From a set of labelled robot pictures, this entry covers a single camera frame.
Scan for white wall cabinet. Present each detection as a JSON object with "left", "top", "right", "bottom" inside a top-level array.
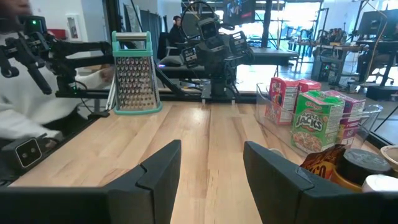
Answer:
[{"left": 65, "top": 14, "right": 83, "bottom": 42}]

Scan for pink cereal box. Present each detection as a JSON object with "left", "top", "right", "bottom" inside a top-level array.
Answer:
[{"left": 323, "top": 90, "right": 367, "bottom": 149}]

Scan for black computer tower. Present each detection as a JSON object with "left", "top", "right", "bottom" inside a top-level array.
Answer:
[{"left": 312, "top": 55, "right": 343, "bottom": 83}]

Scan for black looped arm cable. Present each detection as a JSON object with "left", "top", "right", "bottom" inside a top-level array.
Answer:
[{"left": 180, "top": 0, "right": 218, "bottom": 40}]

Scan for person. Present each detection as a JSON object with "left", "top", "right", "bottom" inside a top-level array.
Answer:
[
  {"left": 167, "top": 15, "right": 188, "bottom": 49},
  {"left": 0, "top": 0, "right": 114, "bottom": 141}
]

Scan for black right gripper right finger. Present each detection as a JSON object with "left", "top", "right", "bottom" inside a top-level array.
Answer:
[{"left": 243, "top": 141, "right": 398, "bottom": 224}]

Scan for person's hand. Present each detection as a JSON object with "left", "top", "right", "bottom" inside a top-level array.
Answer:
[{"left": 99, "top": 65, "right": 115, "bottom": 83}]

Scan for green Apple Jacks box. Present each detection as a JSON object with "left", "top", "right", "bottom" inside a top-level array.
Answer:
[{"left": 290, "top": 90, "right": 345, "bottom": 154}]

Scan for black monitor on stand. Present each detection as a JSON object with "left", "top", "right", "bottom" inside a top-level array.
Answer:
[{"left": 356, "top": 8, "right": 398, "bottom": 40}]

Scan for computer monitor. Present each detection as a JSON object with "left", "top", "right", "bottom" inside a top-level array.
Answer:
[{"left": 222, "top": 0, "right": 256, "bottom": 26}]

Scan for black computer mouse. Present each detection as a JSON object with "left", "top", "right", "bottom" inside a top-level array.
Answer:
[{"left": 157, "top": 55, "right": 185, "bottom": 68}]

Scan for red Froot Loops box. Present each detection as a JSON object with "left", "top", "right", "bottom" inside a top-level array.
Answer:
[
  {"left": 294, "top": 78, "right": 322, "bottom": 113},
  {"left": 264, "top": 77, "right": 300, "bottom": 126}
]

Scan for black office desk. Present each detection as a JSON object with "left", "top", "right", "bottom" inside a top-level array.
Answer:
[{"left": 157, "top": 46, "right": 300, "bottom": 80}]

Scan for teal box grater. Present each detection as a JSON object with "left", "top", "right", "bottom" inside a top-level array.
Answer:
[{"left": 105, "top": 30, "right": 163, "bottom": 116}]

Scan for black steel pillar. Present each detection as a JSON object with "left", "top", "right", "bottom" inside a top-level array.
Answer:
[{"left": 261, "top": 0, "right": 274, "bottom": 48}]

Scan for black aluminium table frame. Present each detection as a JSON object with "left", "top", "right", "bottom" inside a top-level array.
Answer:
[{"left": 0, "top": 62, "right": 398, "bottom": 187}]

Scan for clear plastic bin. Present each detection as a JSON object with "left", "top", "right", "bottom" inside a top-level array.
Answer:
[{"left": 255, "top": 82, "right": 384, "bottom": 158}]

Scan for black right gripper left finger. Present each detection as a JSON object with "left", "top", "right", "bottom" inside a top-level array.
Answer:
[{"left": 0, "top": 139, "right": 182, "bottom": 224}]

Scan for orange jar black lid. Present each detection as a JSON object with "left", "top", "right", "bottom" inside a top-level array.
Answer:
[{"left": 329, "top": 148, "right": 393, "bottom": 192}]

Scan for red smoked paprika tin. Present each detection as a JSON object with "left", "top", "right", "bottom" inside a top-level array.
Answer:
[{"left": 300, "top": 144, "right": 346, "bottom": 181}]

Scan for black square camera box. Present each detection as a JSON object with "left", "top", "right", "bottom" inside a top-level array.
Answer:
[{"left": 0, "top": 133, "right": 62, "bottom": 177}]

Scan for white-lid spice jar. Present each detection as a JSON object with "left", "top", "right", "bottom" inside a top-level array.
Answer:
[{"left": 361, "top": 174, "right": 398, "bottom": 193}]

